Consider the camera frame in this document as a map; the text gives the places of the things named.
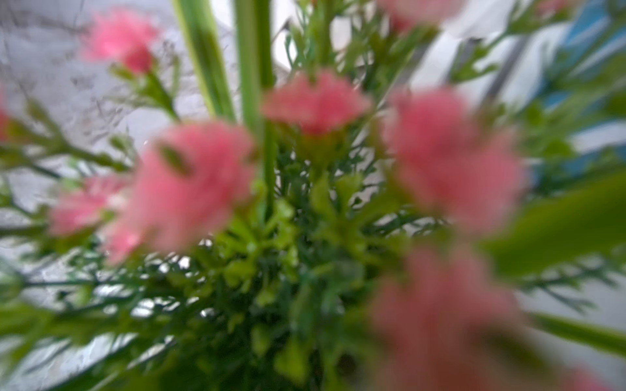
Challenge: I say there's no pink flower pot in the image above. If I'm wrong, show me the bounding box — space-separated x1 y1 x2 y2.
1 1 625 390

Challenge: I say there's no blue white two-tier rack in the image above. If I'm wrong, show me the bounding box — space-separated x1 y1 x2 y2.
386 1 625 211

